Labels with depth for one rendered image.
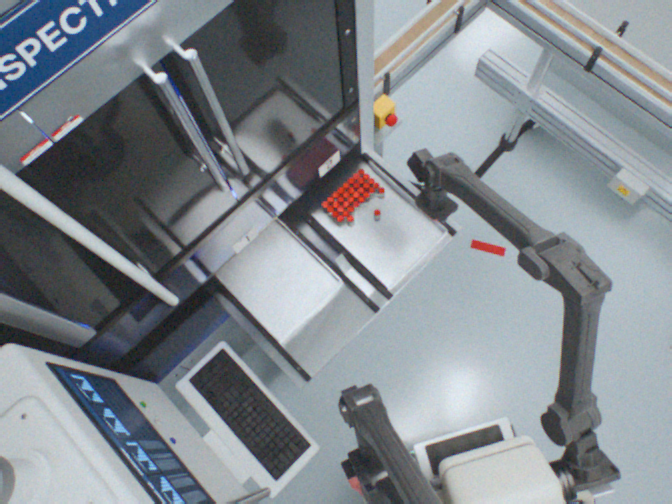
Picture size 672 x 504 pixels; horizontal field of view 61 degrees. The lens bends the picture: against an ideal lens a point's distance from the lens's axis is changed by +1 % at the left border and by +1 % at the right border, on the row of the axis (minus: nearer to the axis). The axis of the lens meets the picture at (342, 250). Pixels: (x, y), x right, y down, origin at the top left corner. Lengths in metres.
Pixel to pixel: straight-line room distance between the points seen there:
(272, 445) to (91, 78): 1.16
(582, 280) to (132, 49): 0.85
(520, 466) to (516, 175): 1.91
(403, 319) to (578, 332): 1.52
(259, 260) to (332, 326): 0.31
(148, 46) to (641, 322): 2.39
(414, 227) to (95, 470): 1.14
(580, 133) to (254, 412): 1.61
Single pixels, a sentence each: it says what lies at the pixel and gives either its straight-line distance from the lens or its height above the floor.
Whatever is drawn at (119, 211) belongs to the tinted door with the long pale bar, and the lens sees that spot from 1.22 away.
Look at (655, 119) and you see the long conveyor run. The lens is 2.17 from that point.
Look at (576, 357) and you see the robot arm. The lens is 1.23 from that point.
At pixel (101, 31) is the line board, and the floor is 1.92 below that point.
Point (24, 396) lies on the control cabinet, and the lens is 1.18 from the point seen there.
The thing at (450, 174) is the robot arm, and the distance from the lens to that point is 1.33.
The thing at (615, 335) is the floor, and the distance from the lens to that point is 2.81.
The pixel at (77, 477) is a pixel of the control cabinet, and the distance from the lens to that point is 1.09.
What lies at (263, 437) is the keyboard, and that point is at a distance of 1.76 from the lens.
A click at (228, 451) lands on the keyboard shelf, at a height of 0.80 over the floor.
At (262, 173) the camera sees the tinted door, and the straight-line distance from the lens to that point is 1.49.
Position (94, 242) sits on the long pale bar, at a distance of 1.09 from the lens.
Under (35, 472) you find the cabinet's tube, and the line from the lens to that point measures 1.06.
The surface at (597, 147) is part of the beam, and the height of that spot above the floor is 0.55.
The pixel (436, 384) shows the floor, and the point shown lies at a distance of 2.59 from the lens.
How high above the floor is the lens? 2.56
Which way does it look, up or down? 71 degrees down
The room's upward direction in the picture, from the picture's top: 9 degrees counter-clockwise
